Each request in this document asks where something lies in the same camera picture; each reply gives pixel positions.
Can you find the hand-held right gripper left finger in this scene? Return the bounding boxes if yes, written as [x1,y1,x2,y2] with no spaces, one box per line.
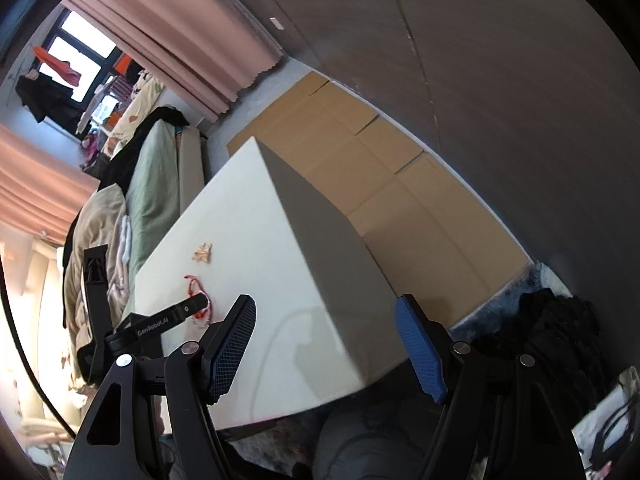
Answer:
[62,294,257,480]

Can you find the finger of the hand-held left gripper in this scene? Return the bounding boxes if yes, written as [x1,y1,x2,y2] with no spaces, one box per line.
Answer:
[106,293,209,355]
[82,245,113,345]

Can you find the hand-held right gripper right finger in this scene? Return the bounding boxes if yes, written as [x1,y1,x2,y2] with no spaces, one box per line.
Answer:
[394,293,587,480]

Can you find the red string bracelet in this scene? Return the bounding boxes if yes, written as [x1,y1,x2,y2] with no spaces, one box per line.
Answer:
[183,274,214,329]

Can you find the pink and white cloth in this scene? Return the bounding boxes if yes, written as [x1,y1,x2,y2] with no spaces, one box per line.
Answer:
[106,214,134,302]

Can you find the beige blanket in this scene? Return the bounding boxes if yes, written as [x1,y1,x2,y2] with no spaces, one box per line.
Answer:
[61,184,130,387]

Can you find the grey cartoon print mat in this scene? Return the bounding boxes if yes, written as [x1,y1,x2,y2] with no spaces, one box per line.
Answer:
[280,390,451,480]

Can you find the white square table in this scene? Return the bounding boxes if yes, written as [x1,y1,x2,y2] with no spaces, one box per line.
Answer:
[132,137,412,434]

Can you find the bed with green sheet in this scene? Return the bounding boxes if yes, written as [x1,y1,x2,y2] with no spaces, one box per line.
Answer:
[124,121,207,311]

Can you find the dark shaggy rug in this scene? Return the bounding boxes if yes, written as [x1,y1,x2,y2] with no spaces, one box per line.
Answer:
[450,260,603,413]

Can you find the pink curtain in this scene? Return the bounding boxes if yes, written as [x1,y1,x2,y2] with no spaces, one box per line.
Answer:
[0,124,102,247]
[62,0,287,123]

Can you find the brown cardboard floor sheets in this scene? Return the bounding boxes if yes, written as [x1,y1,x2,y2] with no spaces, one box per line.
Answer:
[226,70,532,332]

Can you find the black clothing on bed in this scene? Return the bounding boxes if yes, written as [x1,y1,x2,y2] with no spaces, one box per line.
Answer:
[99,105,192,192]

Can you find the cream printed bedding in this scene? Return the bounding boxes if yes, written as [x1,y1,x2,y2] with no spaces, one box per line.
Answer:
[106,71,167,142]

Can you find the black hanging clothes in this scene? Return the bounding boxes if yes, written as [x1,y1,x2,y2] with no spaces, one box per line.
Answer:
[14,76,77,124]

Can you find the orange hanging garment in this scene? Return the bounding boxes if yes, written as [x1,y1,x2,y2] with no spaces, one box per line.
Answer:
[31,45,82,87]

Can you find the dark framed window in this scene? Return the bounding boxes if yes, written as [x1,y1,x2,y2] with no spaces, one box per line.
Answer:
[27,9,123,107]

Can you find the white bag with black handles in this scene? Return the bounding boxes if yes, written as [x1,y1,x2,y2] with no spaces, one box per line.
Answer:
[571,366,640,477]

